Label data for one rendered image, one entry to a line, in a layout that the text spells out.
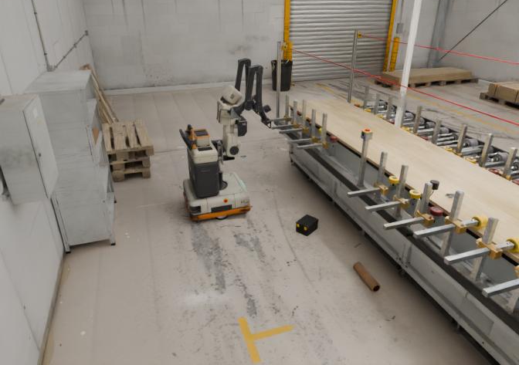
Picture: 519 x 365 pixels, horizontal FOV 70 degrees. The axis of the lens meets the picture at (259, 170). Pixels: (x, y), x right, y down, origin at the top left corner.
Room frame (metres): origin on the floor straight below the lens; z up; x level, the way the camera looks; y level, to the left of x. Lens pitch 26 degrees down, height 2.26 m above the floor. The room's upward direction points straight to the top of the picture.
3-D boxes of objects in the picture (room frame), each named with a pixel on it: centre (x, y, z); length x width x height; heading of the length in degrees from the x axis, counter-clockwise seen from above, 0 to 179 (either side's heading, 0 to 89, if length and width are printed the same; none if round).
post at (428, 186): (2.22, -1.14, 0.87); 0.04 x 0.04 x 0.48; 18
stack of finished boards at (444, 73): (10.26, -4.54, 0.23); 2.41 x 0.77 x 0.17; 110
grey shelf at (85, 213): (3.37, 1.78, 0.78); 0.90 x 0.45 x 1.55; 18
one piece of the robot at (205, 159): (3.71, 0.59, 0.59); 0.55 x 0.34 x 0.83; 18
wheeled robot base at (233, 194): (3.74, 0.51, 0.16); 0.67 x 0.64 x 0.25; 108
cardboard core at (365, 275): (2.51, -0.92, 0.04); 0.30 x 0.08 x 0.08; 18
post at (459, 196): (1.98, -1.21, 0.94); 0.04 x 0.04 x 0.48; 18
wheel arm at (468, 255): (1.68, -1.25, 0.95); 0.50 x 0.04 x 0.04; 108
